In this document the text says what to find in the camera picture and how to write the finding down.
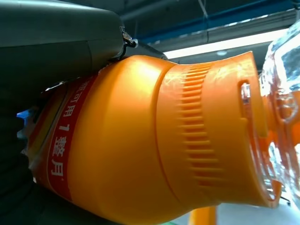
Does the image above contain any ceiling light strip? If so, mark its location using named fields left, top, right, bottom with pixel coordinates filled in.
left=164, top=28, right=289, bottom=60

